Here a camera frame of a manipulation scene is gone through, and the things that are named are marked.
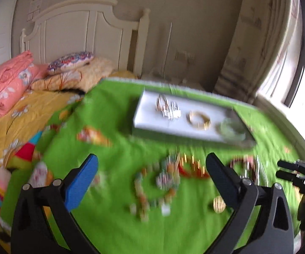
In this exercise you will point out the wall power socket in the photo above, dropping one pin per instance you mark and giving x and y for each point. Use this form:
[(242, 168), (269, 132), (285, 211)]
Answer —
[(185, 57)]

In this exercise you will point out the white wooden headboard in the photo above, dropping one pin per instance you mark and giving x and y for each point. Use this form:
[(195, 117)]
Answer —
[(88, 25)]

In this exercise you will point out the gold bangle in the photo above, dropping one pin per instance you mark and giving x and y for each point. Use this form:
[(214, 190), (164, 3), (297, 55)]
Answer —
[(198, 120)]

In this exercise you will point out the green cartoon blanket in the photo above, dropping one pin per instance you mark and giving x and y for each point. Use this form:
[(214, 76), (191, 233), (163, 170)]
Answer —
[(120, 212)]

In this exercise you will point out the silver rhinestone brooch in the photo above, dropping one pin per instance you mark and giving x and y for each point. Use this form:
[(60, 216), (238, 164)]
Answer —
[(171, 111)]

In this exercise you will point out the pale green jade bangle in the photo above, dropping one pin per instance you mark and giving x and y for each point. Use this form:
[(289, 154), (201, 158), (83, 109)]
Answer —
[(232, 130)]

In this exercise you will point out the striped cartoon curtain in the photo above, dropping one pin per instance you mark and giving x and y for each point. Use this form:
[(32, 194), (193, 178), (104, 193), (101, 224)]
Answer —
[(262, 35)]

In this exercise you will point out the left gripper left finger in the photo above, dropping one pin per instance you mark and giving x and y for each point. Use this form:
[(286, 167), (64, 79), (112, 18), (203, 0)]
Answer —
[(31, 232)]

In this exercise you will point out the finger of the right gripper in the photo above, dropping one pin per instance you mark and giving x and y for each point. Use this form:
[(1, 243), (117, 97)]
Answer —
[(298, 165), (297, 178)]

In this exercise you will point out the yellow floral pillow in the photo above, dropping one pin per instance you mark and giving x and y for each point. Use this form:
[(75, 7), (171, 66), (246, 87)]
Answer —
[(83, 78)]

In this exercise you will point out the grey shallow cardboard tray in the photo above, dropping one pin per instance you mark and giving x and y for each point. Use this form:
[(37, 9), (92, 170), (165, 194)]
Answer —
[(179, 119)]

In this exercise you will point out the patterned round cushion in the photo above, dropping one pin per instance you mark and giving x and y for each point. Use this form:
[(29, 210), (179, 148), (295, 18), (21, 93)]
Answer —
[(69, 62)]

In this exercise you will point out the folded pink floral quilt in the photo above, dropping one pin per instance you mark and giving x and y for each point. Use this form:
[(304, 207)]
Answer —
[(16, 76)]

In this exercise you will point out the yellow floral bedsheet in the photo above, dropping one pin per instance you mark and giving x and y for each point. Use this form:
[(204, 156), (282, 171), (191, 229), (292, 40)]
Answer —
[(20, 130)]

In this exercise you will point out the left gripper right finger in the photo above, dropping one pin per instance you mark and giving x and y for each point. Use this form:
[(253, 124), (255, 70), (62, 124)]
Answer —
[(273, 231)]

